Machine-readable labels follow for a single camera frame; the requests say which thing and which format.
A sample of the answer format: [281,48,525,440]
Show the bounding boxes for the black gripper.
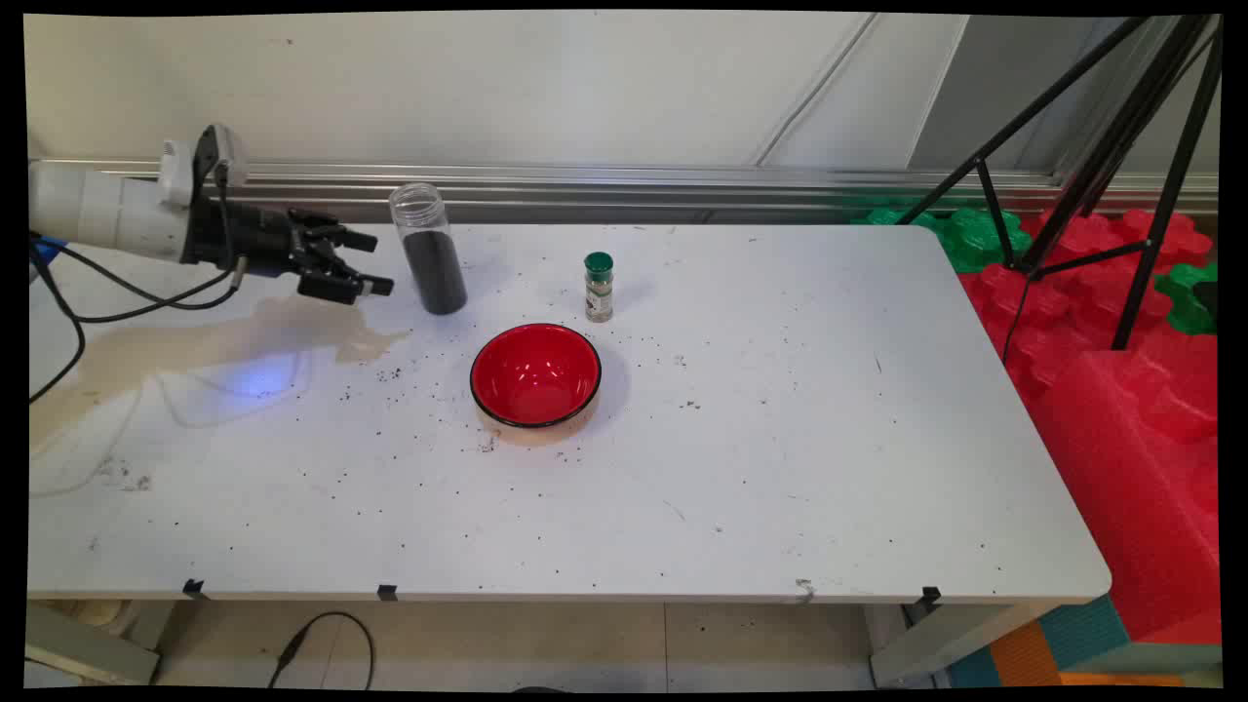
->
[183,200,395,307]

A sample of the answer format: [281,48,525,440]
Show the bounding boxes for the clear jar with black granules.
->
[388,182,469,316]

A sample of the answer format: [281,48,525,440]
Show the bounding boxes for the red bowl with black rim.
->
[469,323,603,430]

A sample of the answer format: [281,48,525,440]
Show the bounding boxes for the green-capped spice bottle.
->
[583,252,615,324]

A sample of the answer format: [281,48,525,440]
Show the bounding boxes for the blue tape strip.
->
[29,237,69,286]

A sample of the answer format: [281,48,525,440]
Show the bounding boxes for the large green foam puzzle piece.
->
[853,205,1033,274]

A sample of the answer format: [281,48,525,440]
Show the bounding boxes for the grey table leg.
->
[871,603,1059,688]

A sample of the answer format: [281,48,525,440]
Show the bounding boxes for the red foam puzzle pieces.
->
[957,208,1216,410]

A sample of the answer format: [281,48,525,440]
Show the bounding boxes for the black tripod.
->
[895,15,1223,367]

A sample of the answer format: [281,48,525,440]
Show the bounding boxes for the orange foam mat tile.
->
[990,619,1066,688]

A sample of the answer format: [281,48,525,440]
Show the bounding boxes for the large red foam block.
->
[1029,331,1222,644]

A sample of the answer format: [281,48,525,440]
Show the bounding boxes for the teal foam mat tile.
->
[951,595,1132,688]

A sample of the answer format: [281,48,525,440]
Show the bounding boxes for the small green foam puzzle piece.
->
[1155,261,1220,335]

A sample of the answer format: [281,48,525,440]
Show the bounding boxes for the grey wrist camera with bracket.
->
[159,124,250,211]

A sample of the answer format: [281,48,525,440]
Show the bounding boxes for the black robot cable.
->
[29,161,235,406]
[29,239,251,324]

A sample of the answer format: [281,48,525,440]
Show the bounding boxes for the black floor cable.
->
[268,611,376,691]

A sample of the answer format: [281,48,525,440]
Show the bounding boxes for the aluminium rail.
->
[29,159,1220,225]

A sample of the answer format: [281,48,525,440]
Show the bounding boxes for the grey table frame beam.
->
[24,604,162,685]

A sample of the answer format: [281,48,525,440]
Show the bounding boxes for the white wall cable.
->
[751,15,883,167]

